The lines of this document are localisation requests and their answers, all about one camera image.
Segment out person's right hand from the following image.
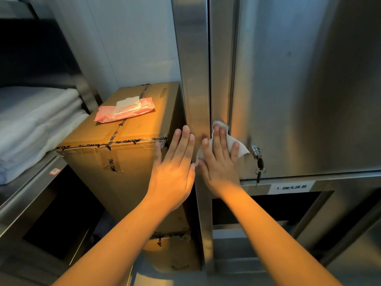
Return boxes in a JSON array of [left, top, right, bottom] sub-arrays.
[[198, 125, 242, 199]]

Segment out person's right forearm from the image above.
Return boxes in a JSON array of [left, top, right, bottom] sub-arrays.
[[220, 184, 343, 286]]

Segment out pink wet wipes pack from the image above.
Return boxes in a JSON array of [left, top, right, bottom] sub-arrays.
[[94, 96, 156, 124]]

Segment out steel linen shelf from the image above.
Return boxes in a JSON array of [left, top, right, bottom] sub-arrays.
[[0, 0, 103, 286]]

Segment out brown taped cardboard box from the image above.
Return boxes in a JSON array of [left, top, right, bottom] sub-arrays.
[[56, 81, 192, 236], [142, 230, 203, 273]]

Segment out person's left hand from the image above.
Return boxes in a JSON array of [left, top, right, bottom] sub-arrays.
[[146, 125, 196, 215]]

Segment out white wet wipe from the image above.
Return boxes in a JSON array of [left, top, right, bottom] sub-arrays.
[[195, 120, 250, 166]]

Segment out person's left forearm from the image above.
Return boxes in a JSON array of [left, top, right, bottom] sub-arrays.
[[52, 196, 179, 286]]

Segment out stainless steel cabinet body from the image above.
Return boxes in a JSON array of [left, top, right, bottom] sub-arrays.
[[170, 0, 381, 276]]

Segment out black-headed keys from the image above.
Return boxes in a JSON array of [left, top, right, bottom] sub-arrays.
[[254, 157, 266, 188]]

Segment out stack of white folded sheets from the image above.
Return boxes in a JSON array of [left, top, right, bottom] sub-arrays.
[[0, 86, 90, 186]]

